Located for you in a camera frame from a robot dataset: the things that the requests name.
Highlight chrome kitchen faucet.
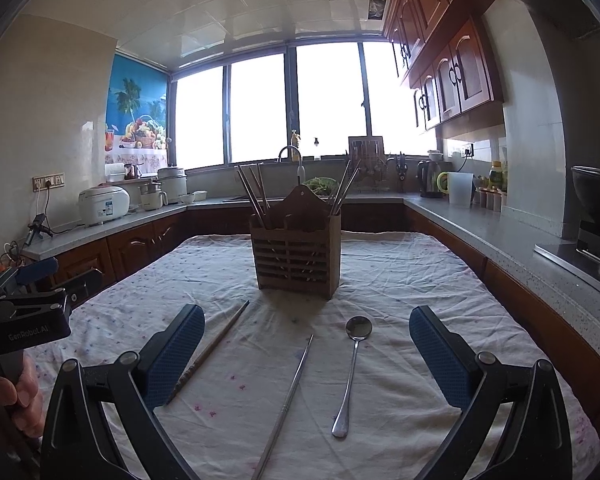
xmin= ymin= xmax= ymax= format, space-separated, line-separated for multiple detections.
xmin=278 ymin=145 xmax=306 ymax=186

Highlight white electric pot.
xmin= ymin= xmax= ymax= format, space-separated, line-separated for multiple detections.
xmin=156 ymin=166 xmax=188 ymax=205

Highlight dark chopstick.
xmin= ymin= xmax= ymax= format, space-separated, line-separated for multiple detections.
xmin=336 ymin=167 xmax=362 ymax=213

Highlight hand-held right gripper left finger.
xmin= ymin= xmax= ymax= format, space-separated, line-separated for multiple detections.
xmin=40 ymin=303 xmax=207 ymax=480

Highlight wooden upper cabinets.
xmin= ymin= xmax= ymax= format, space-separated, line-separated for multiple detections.
xmin=382 ymin=0 xmax=506 ymax=136

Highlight kitchen window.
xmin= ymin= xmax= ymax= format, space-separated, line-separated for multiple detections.
xmin=170 ymin=40 xmax=441 ymax=171

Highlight white floral tablecloth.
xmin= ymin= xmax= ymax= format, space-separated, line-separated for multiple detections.
xmin=30 ymin=231 xmax=600 ymax=480

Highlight dark-tipped wooden chopstick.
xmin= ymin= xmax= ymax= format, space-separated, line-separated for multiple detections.
xmin=166 ymin=300 xmax=251 ymax=406

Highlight black wok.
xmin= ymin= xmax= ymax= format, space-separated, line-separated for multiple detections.
xmin=571 ymin=165 xmax=600 ymax=241

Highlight person's left hand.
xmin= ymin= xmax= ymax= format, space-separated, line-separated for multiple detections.
xmin=0 ymin=360 xmax=45 ymax=441

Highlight wall socket strip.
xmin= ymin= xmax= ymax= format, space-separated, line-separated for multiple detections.
xmin=32 ymin=173 xmax=66 ymax=192

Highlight wooden utensil holder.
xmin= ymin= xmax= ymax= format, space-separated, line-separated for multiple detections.
xmin=249 ymin=185 xmax=342 ymax=300

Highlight green colander with vegetables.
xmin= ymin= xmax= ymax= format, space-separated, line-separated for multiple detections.
xmin=302 ymin=176 xmax=341 ymax=196

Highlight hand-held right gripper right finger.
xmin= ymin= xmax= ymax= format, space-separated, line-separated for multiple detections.
xmin=408 ymin=304 xmax=573 ymax=480

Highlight small black tripod device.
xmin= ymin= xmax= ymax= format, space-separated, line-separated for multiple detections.
xmin=27 ymin=213 xmax=53 ymax=246

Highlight grey kitchen countertop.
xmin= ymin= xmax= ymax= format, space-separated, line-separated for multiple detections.
xmin=22 ymin=192 xmax=600 ymax=361

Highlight spice jar set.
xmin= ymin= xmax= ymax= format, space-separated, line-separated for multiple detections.
xmin=477 ymin=186 xmax=508 ymax=212

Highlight tropical fruit wall poster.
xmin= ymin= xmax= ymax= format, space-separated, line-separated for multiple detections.
xmin=102 ymin=52 xmax=170 ymax=166

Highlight tangled cables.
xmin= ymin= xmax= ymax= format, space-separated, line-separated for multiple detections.
xmin=0 ymin=240 xmax=31 ymax=271

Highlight wooden cutting board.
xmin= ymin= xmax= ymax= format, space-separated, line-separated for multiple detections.
xmin=348 ymin=136 xmax=385 ymax=161

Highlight white rice cooker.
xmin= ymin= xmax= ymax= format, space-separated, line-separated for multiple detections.
xmin=77 ymin=186 xmax=131 ymax=227

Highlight black cooktop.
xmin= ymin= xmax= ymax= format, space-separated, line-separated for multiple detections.
xmin=535 ymin=240 xmax=600 ymax=296

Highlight chopsticks in holder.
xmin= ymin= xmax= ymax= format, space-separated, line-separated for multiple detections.
xmin=236 ymin=165 xmax=267 ymax=228

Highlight knife block with scissors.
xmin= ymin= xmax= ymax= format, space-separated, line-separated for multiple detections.
xmin=394 ymin=152 xmax=410 ymax=193

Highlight metal dish rack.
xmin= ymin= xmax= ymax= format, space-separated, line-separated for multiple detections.
xmin=347 ymin=157 xmax=396 ymax=193

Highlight metal spoon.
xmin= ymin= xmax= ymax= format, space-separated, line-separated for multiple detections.
xmin=331 ymin=315 xmax=374 ymax=439

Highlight steel electric kettle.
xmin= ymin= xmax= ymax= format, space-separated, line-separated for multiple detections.
xmin=417 ymin=159 xmax=451 ymax=198

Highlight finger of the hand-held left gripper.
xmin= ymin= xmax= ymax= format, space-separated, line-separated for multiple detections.
xmin=50 ymin=268 xmax=104 ymax=306
xmin=12 ymin=257 xmax=60 ymax=288

